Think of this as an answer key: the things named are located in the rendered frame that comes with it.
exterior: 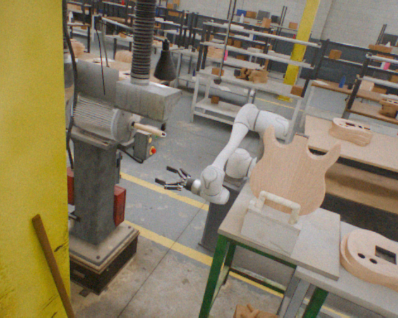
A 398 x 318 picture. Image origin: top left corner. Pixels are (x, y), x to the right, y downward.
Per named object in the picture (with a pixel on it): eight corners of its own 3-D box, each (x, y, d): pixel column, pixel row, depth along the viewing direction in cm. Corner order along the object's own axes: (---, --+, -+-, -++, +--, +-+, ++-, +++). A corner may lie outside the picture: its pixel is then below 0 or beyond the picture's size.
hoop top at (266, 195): (258, 197, 152) (259, 191, 151) (259, 194, 155) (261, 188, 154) (299, 212, 146) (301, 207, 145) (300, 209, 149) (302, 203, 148)
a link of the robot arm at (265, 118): (252, 164, 263) (277, 172, 257) (245, 180, 256) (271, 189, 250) (260, 103, 197) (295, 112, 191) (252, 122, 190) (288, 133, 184)
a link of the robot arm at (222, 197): (207, 185, 186) (205, 175, 175) (232, 194, 182) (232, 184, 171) (199, 200, 182) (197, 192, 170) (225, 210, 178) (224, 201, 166)
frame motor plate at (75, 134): (59, 133, 198) (59, 127, 196) (86, 123, 218) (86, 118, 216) (107, 150, 188) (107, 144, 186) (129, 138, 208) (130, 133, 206)
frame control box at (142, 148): (111, 160, 224) (112, 127, 212) (128, 150, 242) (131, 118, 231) (141, 171, 217) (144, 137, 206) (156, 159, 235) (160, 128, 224)
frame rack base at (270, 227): (239, 235, 164) (246, 208, 156) (247, 219, 177) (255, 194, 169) (290, 257, 155) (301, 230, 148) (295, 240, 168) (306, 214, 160)
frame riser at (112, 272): (37, 272, 233) (35, 247, 222) (93, 227, 285) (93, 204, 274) (94, 302, 219) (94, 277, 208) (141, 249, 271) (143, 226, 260)
